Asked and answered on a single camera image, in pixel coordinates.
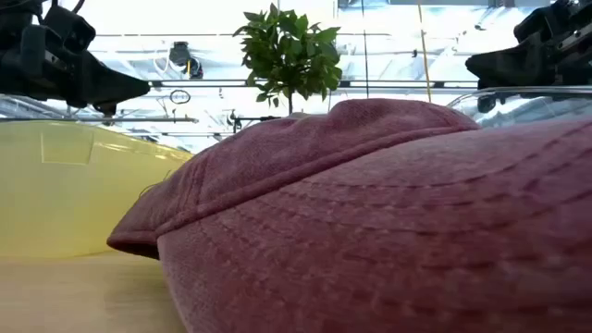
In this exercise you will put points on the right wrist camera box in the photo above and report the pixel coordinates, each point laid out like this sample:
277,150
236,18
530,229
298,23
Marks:
541,23

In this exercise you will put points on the clear plastic bin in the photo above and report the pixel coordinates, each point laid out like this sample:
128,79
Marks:
532,111

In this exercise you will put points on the green potted plant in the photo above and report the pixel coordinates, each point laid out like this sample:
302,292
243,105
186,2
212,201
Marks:
291,51

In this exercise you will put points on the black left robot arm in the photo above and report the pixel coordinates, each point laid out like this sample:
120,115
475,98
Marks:
14,11

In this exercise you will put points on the translucent yellow plastic bin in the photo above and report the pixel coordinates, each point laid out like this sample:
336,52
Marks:
69,208

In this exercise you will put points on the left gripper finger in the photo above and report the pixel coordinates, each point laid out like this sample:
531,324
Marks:
115,88

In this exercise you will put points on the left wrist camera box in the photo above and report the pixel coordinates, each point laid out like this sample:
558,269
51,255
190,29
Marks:
69,28

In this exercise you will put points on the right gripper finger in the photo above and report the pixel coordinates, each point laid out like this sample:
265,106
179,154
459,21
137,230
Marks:
513,67

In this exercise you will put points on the black metal table frame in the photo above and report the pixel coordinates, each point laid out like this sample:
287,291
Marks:
370,84

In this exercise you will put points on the maroon baseball hat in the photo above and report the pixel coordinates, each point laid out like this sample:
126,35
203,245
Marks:
370,231

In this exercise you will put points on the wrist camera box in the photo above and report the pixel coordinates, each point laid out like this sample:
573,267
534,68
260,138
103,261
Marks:
541,23
69,28

